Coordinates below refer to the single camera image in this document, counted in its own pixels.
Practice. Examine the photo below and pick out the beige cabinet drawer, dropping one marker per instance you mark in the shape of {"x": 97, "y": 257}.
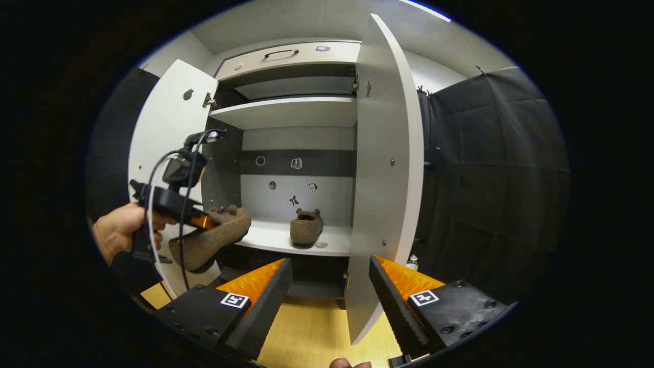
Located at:
{"x": 306, "y": 60}

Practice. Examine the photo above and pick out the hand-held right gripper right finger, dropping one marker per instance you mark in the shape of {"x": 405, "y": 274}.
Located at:
{"x": 391, "y": 306}

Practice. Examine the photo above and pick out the green plastic bottle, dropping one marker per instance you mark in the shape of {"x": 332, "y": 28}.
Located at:
{"x": 412, "y": 264}

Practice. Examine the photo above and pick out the brown fuzzy shoe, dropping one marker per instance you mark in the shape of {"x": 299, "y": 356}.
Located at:
{"x": 306, "y": 230}
{"x": 214, "y": 243}

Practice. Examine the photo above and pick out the white shoe cabinet door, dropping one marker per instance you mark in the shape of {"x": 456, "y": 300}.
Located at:
{"x": 383, "y": 204}
{"x": 163, "y": 117}

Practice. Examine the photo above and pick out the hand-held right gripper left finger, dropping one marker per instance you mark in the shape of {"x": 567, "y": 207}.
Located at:
{"x": 263, "y": 306}

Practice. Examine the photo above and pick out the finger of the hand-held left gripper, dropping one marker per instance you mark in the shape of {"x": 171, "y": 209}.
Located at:
{"x": 202, "y": 221}

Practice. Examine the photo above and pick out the white shoe cabinet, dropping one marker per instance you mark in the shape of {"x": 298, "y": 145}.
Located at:
{"x": 286, "y": 112}

